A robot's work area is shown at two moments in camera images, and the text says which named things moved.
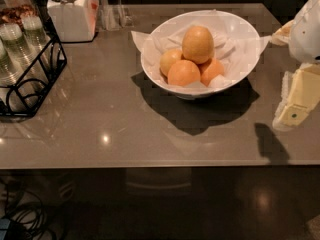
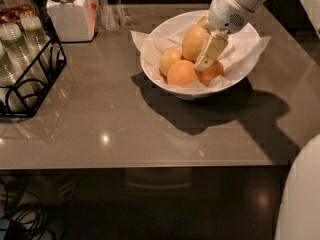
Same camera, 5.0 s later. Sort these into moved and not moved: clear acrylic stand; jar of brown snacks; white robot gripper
Moved: white robot gripper
Not moved: clear acrylic stand; jar of brown snacks
